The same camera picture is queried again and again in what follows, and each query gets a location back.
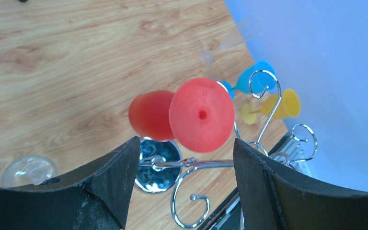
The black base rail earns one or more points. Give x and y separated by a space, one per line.
227 215

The clear champagne flute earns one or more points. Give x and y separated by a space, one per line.
245 30

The chrome wine glass rack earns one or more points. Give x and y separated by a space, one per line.
162 166

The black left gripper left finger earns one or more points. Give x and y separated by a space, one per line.
95 196

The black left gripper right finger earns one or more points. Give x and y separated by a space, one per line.
276 197

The red wine glass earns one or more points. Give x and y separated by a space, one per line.
199 115

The clear ribbed goblet glass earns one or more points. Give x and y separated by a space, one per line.
32 169

